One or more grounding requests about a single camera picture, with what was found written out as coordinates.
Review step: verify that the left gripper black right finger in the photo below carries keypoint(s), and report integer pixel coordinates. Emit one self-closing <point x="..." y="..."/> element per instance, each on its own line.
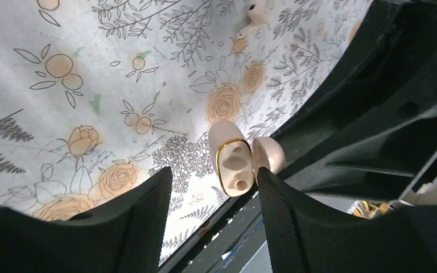
<point x="306" y="235"/>

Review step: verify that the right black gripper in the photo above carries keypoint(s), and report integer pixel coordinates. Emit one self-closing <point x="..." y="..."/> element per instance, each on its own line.
<point x="370" y="130"/>

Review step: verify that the floral table mat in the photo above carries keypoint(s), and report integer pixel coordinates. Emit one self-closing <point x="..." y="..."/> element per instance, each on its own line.
<point x="96" y="96"/>

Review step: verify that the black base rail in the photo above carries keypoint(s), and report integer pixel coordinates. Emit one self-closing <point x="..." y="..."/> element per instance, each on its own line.
<point x="233" y="235"/>

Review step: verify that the pink earbud charging case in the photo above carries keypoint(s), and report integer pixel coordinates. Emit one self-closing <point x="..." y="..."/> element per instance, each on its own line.
<point x="237" y="161"/>

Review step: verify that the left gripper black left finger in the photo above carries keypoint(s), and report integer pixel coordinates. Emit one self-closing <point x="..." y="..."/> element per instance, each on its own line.
<point x="124" y="234"/>

